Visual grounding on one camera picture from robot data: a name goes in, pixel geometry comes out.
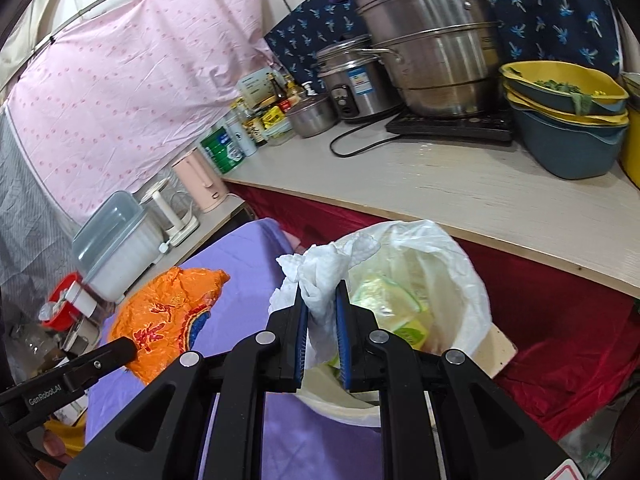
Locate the pink electric kettle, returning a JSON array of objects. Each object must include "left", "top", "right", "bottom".
[{"left": 171, "top": 150, "right": 228, "bottom": 212}]

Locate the sauce bottle white label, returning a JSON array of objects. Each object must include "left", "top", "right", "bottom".
[{"left": 240, "top": 102, "right": 269, "bottom": 147}]

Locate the orange printed plastic bag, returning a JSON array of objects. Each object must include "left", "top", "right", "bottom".
[{"left": 109, "top": 266, "right": 231, "bottom": 386}]

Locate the blue basin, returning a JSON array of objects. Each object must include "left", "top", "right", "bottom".
[{"left": 510, "top": 107, "right": 630, "bottom": 180}]

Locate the blue patterned cloth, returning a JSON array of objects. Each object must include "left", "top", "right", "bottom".
[{"left": 263, "top": 0, "right": 623, "bottom": 86}]

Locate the bin with white plastic liner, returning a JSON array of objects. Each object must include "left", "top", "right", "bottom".
[{"left": 295, "top": 219, "right": 493, "bottom": 428}]

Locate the white tissue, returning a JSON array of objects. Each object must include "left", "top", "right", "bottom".
[{"left": 270, "top": 235, "right": 381, "bottom": 366}]

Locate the yellow basin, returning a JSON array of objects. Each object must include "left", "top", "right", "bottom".
[
  {"left": 500, "top": 61, "right": 630, "bottom": 103},
  {"left": 505, "top": 92, "right": 630, "bottom": 127}
]

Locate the purple tablecloth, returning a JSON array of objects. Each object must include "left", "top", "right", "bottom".
[{"left": 85, "top": 217, "right": 386, "bottom": 480}]

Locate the person's left hand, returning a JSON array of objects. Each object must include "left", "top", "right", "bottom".
[{"left": 42, "top": 432, "right": 76, "bottom": 467}]

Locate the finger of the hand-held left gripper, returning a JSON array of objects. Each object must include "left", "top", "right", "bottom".
[{"left": 60, "top": 336, "right": 139, "bottom": 395}]

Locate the clear food container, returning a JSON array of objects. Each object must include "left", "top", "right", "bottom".
[{"left": 262, "top": 122, "right": 296, "bottom": 146}]

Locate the black induction cooker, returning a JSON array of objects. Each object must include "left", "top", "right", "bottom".
[{"left": 385, "top": 109, "right": 516, "bottom": 142}]

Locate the black power cable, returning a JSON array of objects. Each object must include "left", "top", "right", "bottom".
[{"left": 329, "top": 112, "right": 406, "bottom": 158}]

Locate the wooden stool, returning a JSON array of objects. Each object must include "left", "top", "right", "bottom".
[{"left": 480, "top": 322, "right": 518, "bottom": 378}]

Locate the pink dotted curtain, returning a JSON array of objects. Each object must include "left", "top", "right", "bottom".
[{"left": 7, "top": 0, "right": 361, "bottom": 226}]

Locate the small steel pot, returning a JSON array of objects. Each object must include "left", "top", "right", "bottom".
[{"left": 285, "top": 92, "right": 340, "bottom": 138}]

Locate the small beige pot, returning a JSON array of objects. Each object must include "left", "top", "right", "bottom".
[{"left": 60, "top": 317, "right": 101, "bottom": 356}]

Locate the white cup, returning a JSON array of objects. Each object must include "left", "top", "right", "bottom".
[{"left": 65, "top": 280, "right": 101, "bottom": 321}]

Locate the yellow plastic stool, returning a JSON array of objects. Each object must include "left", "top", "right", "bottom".
[{"left": 45, "top": 420, "right": 88, "bottom": 453}]

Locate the red counter curtain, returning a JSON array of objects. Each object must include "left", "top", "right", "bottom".
[{"left": 225, "top": 182, "right": 640, "bottom": 441}]

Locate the red plastic basin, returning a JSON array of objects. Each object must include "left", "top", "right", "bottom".
[{"left": 39, "top": 272, "right": 83, "bottom": 331}]

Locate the white dish box grey lid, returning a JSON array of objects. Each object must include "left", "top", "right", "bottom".
[{"left": 71, "top": 190, "right": 168, "bottom": 303}]

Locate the yellow label jar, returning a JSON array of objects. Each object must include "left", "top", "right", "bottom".
[{"left": 262, "top": 106, "right": 288, "bottom": 131}]

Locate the large steel steamer pot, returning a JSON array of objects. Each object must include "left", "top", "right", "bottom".
[{"left": 352, "top": 0, "right": 508, "bottom": 118}]

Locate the grey striped cloth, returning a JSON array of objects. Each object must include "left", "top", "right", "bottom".
[{"left": 0, "top": 110, "right": 86, "bottom": 301}]

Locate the steel rice cooker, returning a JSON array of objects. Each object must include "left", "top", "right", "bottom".
[{"left": 315, "top": 35, "right": 403, "bottom": 125}]

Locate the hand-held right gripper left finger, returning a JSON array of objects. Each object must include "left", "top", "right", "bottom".
[{"left": 59, "top": 280, "right": 310, "bottom": 480}]

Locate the green tin can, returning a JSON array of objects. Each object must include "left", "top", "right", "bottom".
[{"left": 200, "top": 127, "right": 246, "bottom": 175}]

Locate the white glass electric kettle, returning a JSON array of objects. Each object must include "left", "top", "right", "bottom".
[{"left": 140, "top": 177, "right": 201, "bottom": 247}]

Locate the yellow electric pot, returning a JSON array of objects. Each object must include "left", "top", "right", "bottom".
[{"left": 619, "top": 72, "right": 640, "bottom": 188}]

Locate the dark soy sauce bottle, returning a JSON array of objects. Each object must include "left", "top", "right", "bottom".
[{"left": 270, "top": 72, "right": 292, "bottom": 111}]

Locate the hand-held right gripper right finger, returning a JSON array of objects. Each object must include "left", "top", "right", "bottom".
[{"left": 335, "top": 280, "right": 571, "bottom": 480}]

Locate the white thermos bottle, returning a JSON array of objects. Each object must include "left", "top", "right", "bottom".
[{"left": 226, "top": 115, "right": 257, "bottom": 157}]

